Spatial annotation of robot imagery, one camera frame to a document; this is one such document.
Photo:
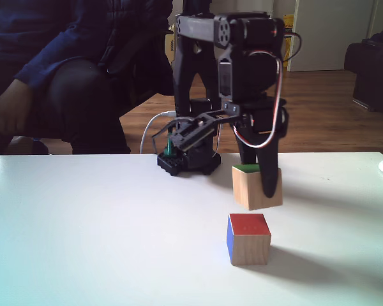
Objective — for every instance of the green table clamp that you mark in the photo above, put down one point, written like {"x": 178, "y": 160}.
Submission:
{"x": 169, "y": 150}

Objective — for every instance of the yellow object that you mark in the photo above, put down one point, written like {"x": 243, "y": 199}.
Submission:
{"x": 288, "y": 38}

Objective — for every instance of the black sofa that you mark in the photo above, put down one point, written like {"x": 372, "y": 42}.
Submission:
{"x": 373, "y": 73}

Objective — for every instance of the red-topped wooden cube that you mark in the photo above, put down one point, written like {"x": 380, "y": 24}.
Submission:
{"x": 252, "y": 248}

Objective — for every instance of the camera module on bracket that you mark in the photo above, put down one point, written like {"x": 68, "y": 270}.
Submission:
{"x": 191, "y": 134}

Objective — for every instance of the green-topped wooden cube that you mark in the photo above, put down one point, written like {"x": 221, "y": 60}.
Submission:
{"x": 245, "y": 191}

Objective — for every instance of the person's right hand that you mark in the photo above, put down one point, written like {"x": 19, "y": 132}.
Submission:
{"x": 9, "y": 108}

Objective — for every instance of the white door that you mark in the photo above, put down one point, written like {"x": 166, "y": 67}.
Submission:
{"x": 332, "y": 32}

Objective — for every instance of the person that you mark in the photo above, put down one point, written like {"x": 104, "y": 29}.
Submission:
{"x": 67, "y": 48}

